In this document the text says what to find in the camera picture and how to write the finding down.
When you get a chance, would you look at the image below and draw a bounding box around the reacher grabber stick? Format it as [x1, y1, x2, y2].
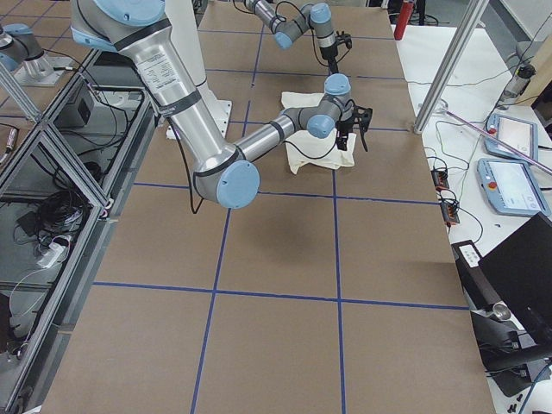
[433, 103, 552, 176]

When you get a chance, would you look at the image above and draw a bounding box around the red cylinder bottle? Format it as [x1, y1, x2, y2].
[393, 0, 415, 41]

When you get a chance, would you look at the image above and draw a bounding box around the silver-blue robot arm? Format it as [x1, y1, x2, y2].
[232, 0, 352, 74]
[71, 1, 353, 209]

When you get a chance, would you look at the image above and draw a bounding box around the white power strip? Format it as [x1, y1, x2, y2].
[37, 241, 68, 269]

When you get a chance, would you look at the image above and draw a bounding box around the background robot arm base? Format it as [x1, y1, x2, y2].
[1, 23, 61, 87]

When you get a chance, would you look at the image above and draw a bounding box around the aluminium frame post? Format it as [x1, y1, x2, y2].
[413, 0, 489, 134]

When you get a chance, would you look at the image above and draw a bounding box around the near blue teach pendant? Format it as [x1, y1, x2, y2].
[477, 159, 551, 216]

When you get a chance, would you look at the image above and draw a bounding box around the cream long-sleeve cat shirt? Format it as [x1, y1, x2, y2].
[281, 91, 357, 174]

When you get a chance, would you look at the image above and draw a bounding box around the orange black adapter box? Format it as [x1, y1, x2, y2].
[431, 169, 449, 191]

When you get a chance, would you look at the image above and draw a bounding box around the black monitor on stand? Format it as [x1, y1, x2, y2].
[472, 213, 551, 397]

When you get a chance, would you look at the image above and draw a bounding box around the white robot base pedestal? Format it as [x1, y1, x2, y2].
[165, 0, 232, 137]

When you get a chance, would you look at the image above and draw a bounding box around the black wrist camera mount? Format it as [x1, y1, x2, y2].
[336, 31, 353, 50]
[353, 105, 373, 133]

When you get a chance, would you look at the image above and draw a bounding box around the far blue teach pendant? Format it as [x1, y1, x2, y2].
[486, 113, 538, 160]

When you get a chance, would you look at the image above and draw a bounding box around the black box with label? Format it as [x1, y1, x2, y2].
[451, 240, 501, 311]

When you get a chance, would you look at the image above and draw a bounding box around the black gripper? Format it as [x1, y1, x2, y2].
[336, 116, 353, 150]
[320, 42, 339, 74]

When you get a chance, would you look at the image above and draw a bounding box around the blue teach pendant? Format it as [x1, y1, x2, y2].
[477, 159, 551, 216]
[486, 113, 538, 160]

